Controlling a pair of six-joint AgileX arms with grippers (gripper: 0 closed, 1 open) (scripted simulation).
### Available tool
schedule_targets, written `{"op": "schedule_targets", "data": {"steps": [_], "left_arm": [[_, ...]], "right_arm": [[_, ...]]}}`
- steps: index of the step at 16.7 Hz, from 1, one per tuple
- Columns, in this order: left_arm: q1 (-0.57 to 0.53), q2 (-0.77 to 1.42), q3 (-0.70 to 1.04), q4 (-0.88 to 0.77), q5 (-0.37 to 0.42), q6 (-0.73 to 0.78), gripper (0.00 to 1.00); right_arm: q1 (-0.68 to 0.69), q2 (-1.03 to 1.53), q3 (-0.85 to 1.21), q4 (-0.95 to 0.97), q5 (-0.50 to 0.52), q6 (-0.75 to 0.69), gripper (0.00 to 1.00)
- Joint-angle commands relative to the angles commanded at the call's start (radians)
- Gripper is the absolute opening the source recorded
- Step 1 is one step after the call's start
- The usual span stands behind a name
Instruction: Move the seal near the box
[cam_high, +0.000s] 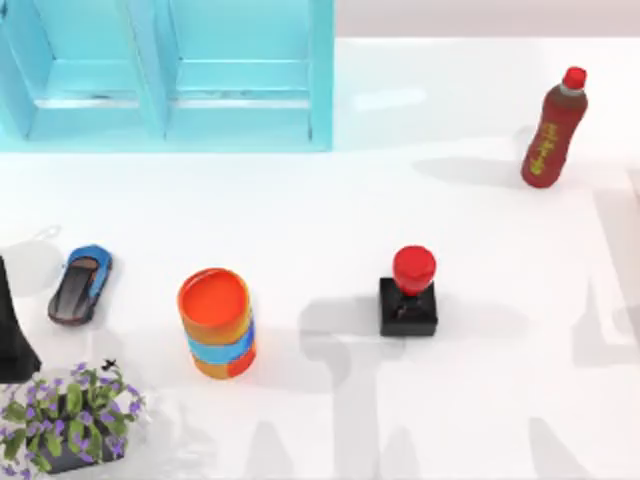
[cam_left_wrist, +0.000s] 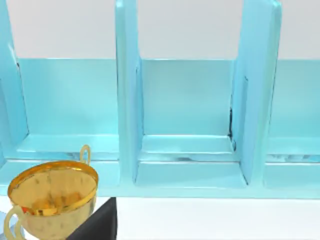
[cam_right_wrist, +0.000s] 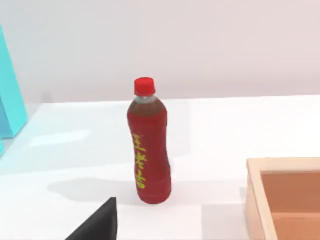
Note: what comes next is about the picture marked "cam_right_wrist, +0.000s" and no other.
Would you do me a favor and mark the light blue rack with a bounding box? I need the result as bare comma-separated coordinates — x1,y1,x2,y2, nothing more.
0,24,29,159

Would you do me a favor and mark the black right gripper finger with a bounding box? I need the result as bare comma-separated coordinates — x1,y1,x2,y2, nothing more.
64,196,118,240

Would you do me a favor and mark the red bottle with yellow lettering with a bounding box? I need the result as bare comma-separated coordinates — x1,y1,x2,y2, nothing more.
126,76,172,205

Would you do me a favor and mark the shallow salmon-coloured box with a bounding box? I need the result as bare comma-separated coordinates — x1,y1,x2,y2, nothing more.
245,157,320,240

